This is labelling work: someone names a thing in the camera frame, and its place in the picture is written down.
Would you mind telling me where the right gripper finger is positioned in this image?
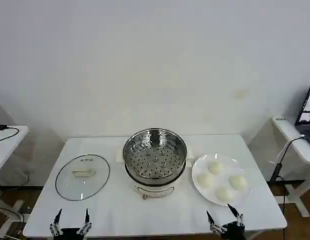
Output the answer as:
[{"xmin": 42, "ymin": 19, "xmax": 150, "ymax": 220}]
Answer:
[
  {"xmin": 206, "ymin": 210, "xmax": 225, "ymax": 234},
  {"xmin": 227, "ymin": 203, "xmax": 244, "ymax": 227}
]

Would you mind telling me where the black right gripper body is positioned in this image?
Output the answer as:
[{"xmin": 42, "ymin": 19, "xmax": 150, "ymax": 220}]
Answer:
[{"xmin": 221, "ymin": 222, "xmax": 245, "ymax": 240}]

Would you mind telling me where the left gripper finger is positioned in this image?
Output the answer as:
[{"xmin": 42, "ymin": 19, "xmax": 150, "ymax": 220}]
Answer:
[
  {"xmin": 77, "ymin": 208, "xmax": 92, "ymax": 235},
  {"xmin": 49, "ymin": 208, "xmax": 63, "ymax": 236}
]

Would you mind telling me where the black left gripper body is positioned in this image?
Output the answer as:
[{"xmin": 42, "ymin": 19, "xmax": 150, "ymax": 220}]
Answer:
[{"xmin": 60, "ymin": 227, "xmax": 83, "ymax": 240}]

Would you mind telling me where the white steamed bun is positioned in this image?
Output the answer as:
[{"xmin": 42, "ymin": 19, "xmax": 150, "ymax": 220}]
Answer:
[
  {"xmin": 209, "ymin": 160, "xmax": 224, "ymax": 175},
  {"xmin": 229, "ymin": 174, "xmax": 247, "ymax": 191},
  {"xmin": 215, "ymin": 186, "xmax": 234, "ymax": 202},
  {"xmin": 197, "ymin": 172, "xmax": 215, "ymax": 188}
]

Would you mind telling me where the round glass lid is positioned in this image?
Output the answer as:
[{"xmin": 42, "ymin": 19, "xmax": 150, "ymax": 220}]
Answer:
[{"xmin": 55, "ymin": 154, "xmax": 111, "ymax": 201}]

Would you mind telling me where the round white plate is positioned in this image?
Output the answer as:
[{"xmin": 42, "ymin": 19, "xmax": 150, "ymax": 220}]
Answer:
[{"xmin": 191, "ymin": 152, "xmax": 254, "ymax": 206}]

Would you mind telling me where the white electric cooker pot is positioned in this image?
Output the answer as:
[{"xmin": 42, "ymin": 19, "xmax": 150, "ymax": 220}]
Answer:
[{"xmin": 115, "ymin": 146, "xmax": 195, "ymax": 201}]

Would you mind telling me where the white desk with adapter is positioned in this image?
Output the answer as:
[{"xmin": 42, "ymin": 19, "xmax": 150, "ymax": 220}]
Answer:
[{"xmin": 0, "ymin": 124, "xmax": 30, "ymax": 238}]

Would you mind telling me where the perforated steel steamer basket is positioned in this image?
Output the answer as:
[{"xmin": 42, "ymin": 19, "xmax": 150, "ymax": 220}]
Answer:
[{"xmin": 123, "ymin": 128, "xmax": 188, "ymax": 179}]

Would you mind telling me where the white desk with laptop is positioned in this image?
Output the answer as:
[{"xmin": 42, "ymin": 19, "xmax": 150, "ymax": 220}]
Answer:
[{"xmin": 271, "ymin": 116, "xmax": 310, "ymax": 218}]

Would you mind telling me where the dark open laptop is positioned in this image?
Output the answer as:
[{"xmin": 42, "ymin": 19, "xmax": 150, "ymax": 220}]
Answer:
[{"xmin": 294, "ymin": 84, "xmax": 310, "ymax": 149}]

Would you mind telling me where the black floor cable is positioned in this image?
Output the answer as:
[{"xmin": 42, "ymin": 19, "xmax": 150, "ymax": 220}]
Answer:
[{"xmin": 0, "ymin": 206, "xmax": 26, "ymax": 224}]

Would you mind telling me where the black laptop power cable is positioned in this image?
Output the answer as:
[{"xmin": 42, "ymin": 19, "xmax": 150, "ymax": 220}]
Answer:
[{"xmin": 269, "ymin": 134, "xmax": 308, "ymax": 240}]

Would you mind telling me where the white cable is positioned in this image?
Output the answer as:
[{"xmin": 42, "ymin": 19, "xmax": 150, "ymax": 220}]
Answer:
[{"xmin": 267, "ymin": 134, "xmax": 305, "ymax": 166}]

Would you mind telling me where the thin black adapter cable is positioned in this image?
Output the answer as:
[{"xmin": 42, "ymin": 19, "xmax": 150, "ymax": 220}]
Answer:
[{"xmin": 0, "ymin": 126, "xmax": 20, "ymax": 144}]

